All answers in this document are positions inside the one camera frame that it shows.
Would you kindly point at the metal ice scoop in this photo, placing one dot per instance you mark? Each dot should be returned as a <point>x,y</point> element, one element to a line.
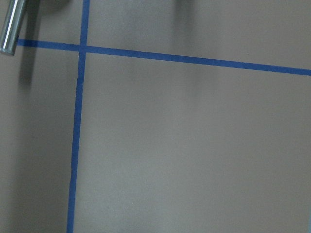
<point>11,28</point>

